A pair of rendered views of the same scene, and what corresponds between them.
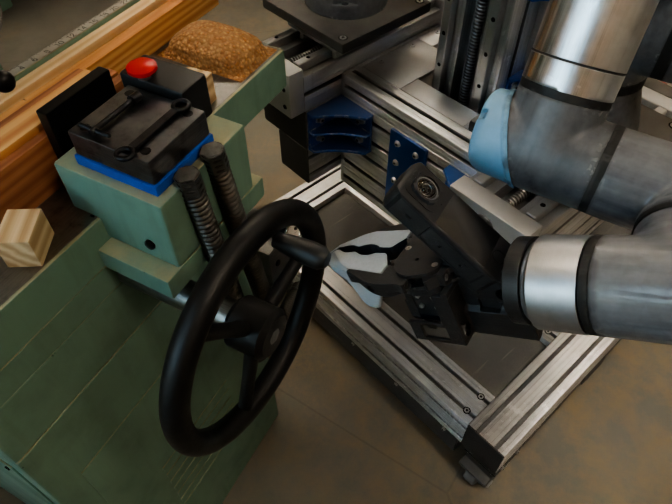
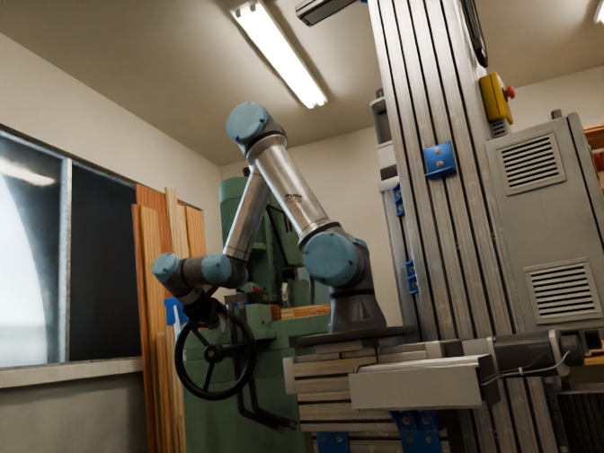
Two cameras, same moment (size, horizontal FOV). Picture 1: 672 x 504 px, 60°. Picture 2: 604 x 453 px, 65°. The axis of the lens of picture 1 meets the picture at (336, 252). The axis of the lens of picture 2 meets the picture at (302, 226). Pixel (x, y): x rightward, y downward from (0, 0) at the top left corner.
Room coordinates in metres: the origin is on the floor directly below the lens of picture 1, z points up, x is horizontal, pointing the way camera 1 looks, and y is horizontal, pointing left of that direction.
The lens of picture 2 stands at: (0.29, -1.52, 0.79)
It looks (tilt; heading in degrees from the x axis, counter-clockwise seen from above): 15 degrees up; 76
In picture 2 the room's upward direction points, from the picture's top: 7 degrees counter-clockwise
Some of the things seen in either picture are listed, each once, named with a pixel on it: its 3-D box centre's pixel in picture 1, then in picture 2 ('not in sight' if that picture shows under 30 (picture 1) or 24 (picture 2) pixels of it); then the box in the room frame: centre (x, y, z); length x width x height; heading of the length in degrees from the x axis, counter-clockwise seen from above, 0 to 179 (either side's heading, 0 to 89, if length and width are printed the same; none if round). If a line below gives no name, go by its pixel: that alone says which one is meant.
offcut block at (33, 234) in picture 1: (24, 237); not in sight; (0.38, 0.30, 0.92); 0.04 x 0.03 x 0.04; 2
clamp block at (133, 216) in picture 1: (161, 175); (247, 319); (0.47, 0.19, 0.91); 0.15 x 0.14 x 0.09; 152
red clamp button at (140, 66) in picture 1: (141, 67); not in sight; (0.51, 0.19, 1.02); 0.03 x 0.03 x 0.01
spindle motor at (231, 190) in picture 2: not in sight; (242, 217); (0.51, 0.39, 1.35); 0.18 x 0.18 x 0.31
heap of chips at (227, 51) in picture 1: (215, 40); (321, 310); (0.74, 0.16, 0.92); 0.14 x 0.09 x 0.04; 62
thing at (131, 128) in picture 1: (150, 118); (246, 298); (0.47, 0.18, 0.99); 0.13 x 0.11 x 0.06; 152
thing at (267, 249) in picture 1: (255, 241); not in sight; (0.67, 0.14, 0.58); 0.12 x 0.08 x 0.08; 62
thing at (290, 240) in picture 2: not in sight; (294, 250); (0.74, 0.51, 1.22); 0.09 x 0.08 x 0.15; 62
